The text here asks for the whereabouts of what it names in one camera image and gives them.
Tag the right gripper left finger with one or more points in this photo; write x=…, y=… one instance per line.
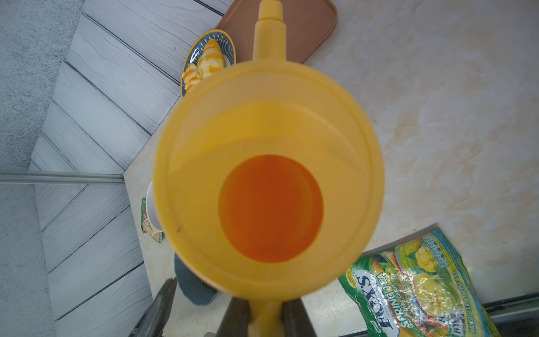
x=236, y=319

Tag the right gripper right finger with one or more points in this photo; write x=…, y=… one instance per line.
x=295, y=319

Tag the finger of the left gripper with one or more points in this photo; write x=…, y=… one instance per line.
x=154, y=319

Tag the blue pot red succulent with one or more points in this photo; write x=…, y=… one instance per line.
x=197, y=291

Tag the yellow watering can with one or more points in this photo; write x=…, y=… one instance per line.
x=268, y=178

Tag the white pot pink-green succulent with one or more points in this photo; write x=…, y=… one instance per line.
x=152, y=210

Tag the green soup packet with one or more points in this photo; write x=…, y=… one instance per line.
x=146, y=225

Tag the green Fox's candy bag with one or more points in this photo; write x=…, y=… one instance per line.
x=417, y=286

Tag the left striped bread roll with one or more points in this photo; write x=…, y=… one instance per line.
x=191, y=77

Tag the striped bread roll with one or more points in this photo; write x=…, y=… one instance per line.
x=191, y=77
x=212, y=59

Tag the right striped bread roll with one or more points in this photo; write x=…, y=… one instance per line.
x=212, y=59

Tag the blue patterned plate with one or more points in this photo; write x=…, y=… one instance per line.
x=225, y=43

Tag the brown wooden tray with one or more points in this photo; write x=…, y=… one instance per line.
x=309, y=23

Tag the left aluminium frame post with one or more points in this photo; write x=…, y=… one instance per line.
x=52, y=178

